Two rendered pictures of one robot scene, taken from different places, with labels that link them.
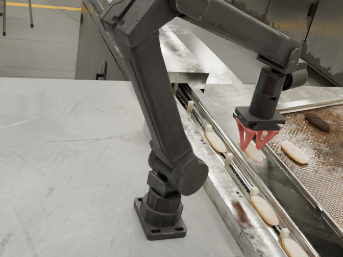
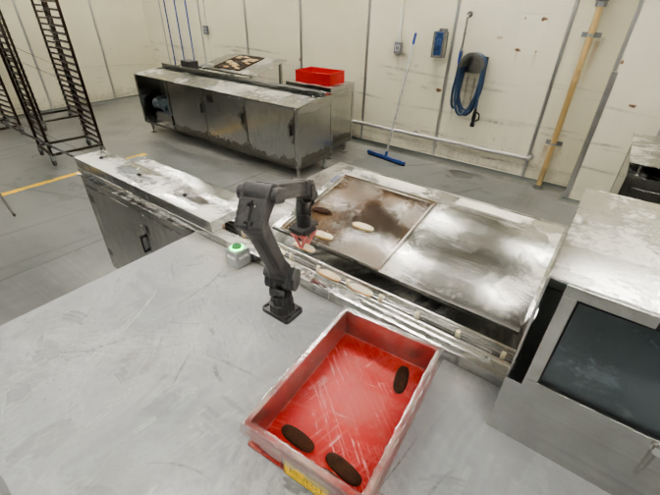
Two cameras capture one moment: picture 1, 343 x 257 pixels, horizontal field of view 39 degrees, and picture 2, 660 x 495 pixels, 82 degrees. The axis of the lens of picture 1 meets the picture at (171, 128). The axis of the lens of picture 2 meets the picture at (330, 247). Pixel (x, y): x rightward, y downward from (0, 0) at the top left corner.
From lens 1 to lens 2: 0.44 m
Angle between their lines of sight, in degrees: 26
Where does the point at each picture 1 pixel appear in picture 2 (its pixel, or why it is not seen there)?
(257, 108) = (302, 223)
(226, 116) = not seen: hidden behind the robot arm
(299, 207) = (341, 263)
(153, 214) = (283, 309)
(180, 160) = (289, 274)
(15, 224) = (212, 360)
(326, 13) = (254, 117)
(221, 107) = not seen: hidden behind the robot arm
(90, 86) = (167, 251)
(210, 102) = not seen: hidden behind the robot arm
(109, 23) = (244, 226)
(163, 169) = (278, 283)
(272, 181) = (318, 255)
